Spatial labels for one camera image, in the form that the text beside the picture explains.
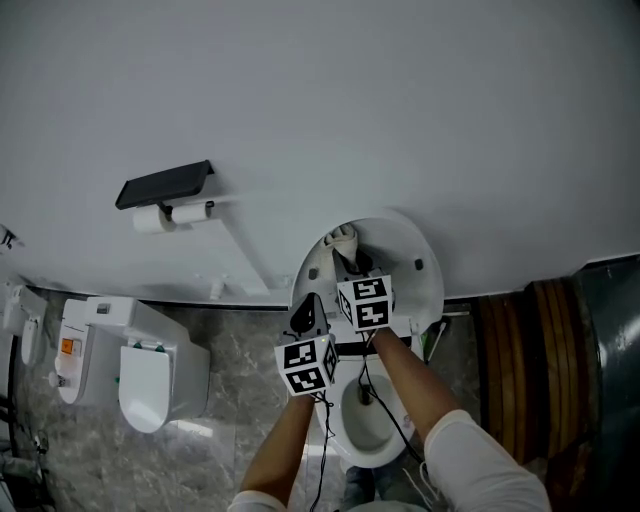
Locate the white paper roll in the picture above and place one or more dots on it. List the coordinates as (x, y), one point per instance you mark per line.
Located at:
(192, 212)

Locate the person's left forearm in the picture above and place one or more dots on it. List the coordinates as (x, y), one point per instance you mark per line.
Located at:
(280, 450)

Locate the black wall shelf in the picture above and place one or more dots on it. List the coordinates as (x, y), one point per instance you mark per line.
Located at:
(165, 185)

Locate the white wiping cloth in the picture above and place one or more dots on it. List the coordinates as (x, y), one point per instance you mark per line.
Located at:
(342, 242)

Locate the white toilet lid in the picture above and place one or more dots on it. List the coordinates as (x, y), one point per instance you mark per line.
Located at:
(415, 290)

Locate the small white toilet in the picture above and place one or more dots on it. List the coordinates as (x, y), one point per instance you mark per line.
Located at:
(25, 320)

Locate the person's right forearm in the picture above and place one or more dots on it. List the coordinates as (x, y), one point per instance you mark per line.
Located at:
(410, 385)

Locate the small orange box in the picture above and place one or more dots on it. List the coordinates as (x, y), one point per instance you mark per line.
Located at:
(70, 347)

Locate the white metal rod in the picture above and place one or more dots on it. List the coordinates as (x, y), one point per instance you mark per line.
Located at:
(456, 314)

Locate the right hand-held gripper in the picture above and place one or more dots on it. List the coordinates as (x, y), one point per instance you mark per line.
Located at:
(367, 302)

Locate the white smart toilet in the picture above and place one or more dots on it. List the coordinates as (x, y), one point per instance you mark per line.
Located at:
(370, 440)

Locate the white toilet with tank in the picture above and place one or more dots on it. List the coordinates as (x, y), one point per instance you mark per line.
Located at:
(150, 370)

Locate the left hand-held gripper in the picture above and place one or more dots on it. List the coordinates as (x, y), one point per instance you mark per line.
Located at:
(305, 365)

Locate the black wall hook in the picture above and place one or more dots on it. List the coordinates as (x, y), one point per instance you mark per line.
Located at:
(9, 236)

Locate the person's jeans legs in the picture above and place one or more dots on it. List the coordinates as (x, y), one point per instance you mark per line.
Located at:
(370, 487)

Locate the thick toilet paper roll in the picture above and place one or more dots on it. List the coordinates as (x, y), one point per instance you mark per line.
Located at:
(150, 221)

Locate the white tankless toilet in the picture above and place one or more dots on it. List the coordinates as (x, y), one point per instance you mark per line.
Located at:
(75, 375)

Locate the person's white shirt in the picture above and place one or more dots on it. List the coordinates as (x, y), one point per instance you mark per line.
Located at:
(480, 465)

